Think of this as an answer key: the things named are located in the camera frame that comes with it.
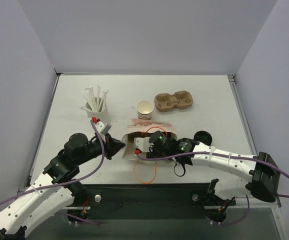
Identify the printed paper takeout bag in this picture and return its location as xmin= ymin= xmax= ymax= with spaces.
xmin=120 ymin=118 xmax=178 ymax=185

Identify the white straw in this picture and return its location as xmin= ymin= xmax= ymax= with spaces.
xmin=85 ymin=86 xmax=97 ymax=112
xmin=96 ymin=85 xmax=101 ymax=112
xmin=82 ymin=90 xmax=93 ymax=111
xmin=99 ymin=91 xmax=108 ymax=112

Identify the stack of black lids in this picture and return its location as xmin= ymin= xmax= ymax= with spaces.
xmin=193 ymin=130 xmax=213 ymax=146

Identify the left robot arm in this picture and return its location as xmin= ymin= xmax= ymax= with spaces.
xmin=0 ymin=133 xmax=125 ymax=240

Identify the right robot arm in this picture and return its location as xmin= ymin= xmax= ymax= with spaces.
xmin=147 ymin=131 xmax=281 ymax=204

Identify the white cylindrical straw holder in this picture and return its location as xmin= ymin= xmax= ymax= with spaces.
xmin=86 ymin=106 xmax=111 ymax=124

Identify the stack of brown paper cups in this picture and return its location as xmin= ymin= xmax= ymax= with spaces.
xmin=136 ymin=100 xmax=154 ymax=120

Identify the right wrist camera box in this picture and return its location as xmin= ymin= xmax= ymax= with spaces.
xmin=133 ymin=137 xmax=151 ymax=155

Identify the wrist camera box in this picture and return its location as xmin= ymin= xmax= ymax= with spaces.
xmin=90 ymin=117 xmax=112 ymax=135
xmin=133 ymin=137 xmax=151 ymax=155

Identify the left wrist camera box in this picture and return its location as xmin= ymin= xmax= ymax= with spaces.
xmin=90 ymin=117 xmax=112 ymax=135

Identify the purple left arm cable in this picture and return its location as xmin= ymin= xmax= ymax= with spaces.
xmin=0 ymin=119 xmax=110 ymax=225

